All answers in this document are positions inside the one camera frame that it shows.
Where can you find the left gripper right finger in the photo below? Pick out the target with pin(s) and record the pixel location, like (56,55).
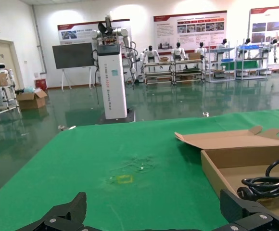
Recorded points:
(245,214)

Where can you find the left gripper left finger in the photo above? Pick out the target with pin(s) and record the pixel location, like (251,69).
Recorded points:
(62,216)

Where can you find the empty open cardboard box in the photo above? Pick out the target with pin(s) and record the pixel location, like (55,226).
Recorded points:
(238,154)

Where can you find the open cardboard box on floor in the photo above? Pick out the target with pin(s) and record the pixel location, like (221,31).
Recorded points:
(31,101)

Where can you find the red floor box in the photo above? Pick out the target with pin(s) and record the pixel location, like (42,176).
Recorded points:
(41,84)

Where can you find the small cardboard box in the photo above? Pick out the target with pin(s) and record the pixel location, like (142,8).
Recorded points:
(164,59)
(194,56)

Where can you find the green tablecloth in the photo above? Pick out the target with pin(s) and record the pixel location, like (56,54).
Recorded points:
(81,156)

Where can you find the small white scrap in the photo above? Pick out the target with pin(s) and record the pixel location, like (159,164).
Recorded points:
(142,167)

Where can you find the white pipe rack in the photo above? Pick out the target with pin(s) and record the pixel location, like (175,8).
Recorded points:
(2,112)

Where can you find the teal plastic bag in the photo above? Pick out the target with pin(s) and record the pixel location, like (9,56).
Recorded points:
(30,89)

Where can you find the white shelf rack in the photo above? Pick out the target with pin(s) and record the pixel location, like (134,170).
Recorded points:
(251,77)
(220,49)

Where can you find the green panel on shelf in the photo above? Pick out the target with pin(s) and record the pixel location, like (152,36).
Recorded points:
(246,65)

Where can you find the blue plastic bin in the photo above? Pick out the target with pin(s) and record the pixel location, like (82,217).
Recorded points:
(227,60)
(248,47)

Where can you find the black display on stand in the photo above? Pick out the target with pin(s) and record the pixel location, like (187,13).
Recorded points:
(72,55)

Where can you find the small white round-head robot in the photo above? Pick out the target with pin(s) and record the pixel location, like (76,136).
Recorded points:
(1,66)

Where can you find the metal workbench rack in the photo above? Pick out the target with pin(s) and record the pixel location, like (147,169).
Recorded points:
(188,61)
(157,63)

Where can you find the cream door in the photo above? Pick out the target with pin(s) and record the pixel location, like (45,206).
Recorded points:
(7,57)

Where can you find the white black humanoid robot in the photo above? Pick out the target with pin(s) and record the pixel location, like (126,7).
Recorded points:
(201,50)
(150,54)
(247,41)
(222,45)
(274,42)
(178,51)

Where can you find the white wall pipe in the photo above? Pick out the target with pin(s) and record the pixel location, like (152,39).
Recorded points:
(39,45)

